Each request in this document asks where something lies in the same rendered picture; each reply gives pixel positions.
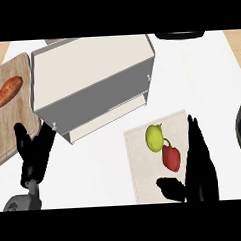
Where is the green apple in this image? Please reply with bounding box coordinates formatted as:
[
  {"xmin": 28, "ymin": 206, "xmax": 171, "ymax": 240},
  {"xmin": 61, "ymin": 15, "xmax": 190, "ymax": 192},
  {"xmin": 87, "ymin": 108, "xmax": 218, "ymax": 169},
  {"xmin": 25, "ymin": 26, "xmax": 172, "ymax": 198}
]
[{"xmin": 144, "ymin": 122, "xmax": 166, "ymax": 154}]

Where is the orange sweet potato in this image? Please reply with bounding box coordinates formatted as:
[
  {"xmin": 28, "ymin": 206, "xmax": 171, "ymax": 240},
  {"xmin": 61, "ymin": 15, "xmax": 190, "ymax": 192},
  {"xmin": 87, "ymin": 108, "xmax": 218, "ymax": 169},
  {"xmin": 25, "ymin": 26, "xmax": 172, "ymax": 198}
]
[{"xmin": 0, "ymin": 75, "xmax": 26, "ymax": 110}]

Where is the grey white tiered shelf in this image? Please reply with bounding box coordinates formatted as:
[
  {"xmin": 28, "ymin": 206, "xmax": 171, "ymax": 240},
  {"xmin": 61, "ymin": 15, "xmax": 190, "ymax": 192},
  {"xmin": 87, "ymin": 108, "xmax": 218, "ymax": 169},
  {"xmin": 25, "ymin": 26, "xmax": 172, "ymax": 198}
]
[{"xmin": 27, "ymin": 34, "xmax": 161, "ymax": 147}]

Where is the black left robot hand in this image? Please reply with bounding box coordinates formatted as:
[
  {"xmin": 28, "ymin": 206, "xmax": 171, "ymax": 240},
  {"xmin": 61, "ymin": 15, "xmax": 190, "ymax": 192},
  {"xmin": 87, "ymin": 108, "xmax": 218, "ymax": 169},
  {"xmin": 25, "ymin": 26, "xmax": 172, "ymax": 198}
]
[{"xmin": 12, "ymin": 120, "xmax": 60, "ymax": 190}]

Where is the red bell pepper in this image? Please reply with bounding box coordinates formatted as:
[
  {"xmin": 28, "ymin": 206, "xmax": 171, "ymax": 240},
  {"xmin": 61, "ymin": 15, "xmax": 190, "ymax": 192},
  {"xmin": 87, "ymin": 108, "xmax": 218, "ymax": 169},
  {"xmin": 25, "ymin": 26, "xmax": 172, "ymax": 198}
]
[{"xmin": 160, "ymin": 136, "xmax": 182, "ymax": 174}]

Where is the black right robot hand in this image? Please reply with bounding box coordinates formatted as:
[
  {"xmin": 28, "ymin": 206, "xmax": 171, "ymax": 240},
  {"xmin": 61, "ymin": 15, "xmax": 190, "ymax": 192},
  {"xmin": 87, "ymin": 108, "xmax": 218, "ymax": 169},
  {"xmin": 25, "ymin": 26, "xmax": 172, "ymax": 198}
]
[{"xmin": 152, "ymin": 113, "xmax": 221, "ymax": 205}]

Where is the beige placemat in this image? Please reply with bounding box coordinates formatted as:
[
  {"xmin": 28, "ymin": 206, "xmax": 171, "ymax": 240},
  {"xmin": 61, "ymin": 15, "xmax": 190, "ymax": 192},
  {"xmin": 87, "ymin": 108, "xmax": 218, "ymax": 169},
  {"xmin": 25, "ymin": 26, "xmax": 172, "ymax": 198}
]
[{"xmin": 121, "ymin": 109, "xmax": 194, "ymax": 206}]

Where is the wooden cutting board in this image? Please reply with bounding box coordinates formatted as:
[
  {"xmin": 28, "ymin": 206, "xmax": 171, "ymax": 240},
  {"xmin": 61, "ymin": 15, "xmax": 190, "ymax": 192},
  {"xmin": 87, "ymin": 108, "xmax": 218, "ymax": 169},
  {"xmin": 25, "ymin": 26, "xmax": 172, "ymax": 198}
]
[{"xmin": 0, "ymin": 51, "xmax": 45, "ymax": 170}]

